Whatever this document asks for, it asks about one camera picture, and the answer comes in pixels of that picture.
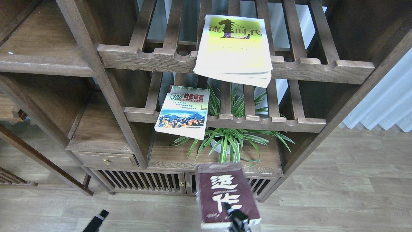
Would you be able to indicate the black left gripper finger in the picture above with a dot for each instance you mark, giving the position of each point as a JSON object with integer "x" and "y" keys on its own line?
{"x": 96, "y": 222}

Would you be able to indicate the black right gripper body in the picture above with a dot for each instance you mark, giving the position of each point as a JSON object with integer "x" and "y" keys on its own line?
{"x": 239, "y": 226}

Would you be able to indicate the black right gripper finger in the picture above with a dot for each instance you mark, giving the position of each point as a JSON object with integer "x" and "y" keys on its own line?
{"x": 236, "y": 215}

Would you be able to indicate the maroon hardcover book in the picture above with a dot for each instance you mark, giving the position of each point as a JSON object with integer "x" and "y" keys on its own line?
{"x": 220, "y": 184}

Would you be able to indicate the right slatted cabinet door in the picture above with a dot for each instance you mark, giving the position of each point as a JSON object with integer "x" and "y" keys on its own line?
{"x": 259, "y": 185}

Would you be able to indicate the slatted cabinet door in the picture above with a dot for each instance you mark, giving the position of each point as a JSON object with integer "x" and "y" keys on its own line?
{"x": 259, "y": 185}
{"x": 143, "y": 181}

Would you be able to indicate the left slatted cabinet door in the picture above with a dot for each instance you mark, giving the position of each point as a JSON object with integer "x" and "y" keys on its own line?
{"x": 143, "y": 181}

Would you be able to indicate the wooden drawer with brass knob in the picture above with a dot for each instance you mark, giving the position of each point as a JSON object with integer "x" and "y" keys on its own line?
{"x": 96, "y": 159}

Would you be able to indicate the white plant pot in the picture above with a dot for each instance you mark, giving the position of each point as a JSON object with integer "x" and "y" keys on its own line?
{"x": 232, "y": 146}

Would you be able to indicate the green spider plant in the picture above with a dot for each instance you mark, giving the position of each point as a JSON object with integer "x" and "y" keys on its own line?
{"x": 238, "y": 109}

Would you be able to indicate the colorful illustrated paperback book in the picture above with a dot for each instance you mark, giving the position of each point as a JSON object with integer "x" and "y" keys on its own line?
{"x": 184, "y": 112}

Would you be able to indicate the dark wooden bookshelf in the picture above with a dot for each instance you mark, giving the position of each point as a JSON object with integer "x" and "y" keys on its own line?
{"x": 89, "y": 71}

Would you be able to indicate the yellow green cover book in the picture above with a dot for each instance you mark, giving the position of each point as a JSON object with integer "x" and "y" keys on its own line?
{"x": 235, "y": 49}

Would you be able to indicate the white pleated curtain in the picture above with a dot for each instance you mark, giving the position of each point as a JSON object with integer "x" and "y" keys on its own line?
{"x": 389, "y": 103}

